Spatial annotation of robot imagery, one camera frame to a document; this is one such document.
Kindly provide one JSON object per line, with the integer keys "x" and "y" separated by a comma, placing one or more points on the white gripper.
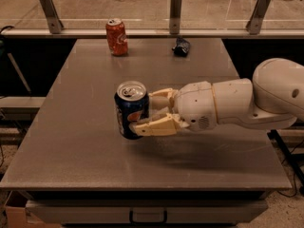
{"x": 195, "y": 106}

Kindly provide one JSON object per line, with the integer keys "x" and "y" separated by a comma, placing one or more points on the blue pepsi can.
{"x": 132, "y": 104}

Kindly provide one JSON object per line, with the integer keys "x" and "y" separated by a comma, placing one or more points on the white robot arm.
{"x": 272, "y": 99}

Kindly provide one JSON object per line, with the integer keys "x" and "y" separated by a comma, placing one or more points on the dark blue rxbar wrapper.
{"x": 181, "y": 47}

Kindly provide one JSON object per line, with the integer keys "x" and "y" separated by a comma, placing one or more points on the orange soda can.
{"x": 116, "y": 37}

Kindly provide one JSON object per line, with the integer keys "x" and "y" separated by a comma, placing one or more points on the black stand leg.
{"x": 295, "y": 160}

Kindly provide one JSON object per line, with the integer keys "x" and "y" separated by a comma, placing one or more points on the cardboard box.
{"x": 19, "y": 217}

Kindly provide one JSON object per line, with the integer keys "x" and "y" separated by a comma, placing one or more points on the middle metal rail bracket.
{"x": 175, "y": 16}

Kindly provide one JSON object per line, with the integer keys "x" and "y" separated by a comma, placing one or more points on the metal rail bracket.
{"x": 54, "y": 24}
{"x": 255, "y": 23}
{"x": 175, "y": 16}

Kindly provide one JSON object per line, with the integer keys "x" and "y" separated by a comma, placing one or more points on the right metal rail bracket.
{"x": 255, "y": 23}

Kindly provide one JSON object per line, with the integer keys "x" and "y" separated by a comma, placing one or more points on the grey drawer with black handle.
{"x": 145, "y": 212}

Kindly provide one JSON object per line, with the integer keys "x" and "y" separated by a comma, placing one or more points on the left metal rail bracket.
{"x": 54, "y": 24}

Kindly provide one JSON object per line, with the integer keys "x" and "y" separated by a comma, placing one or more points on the horizontal metal rail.
{"x": 145, "y": 33}

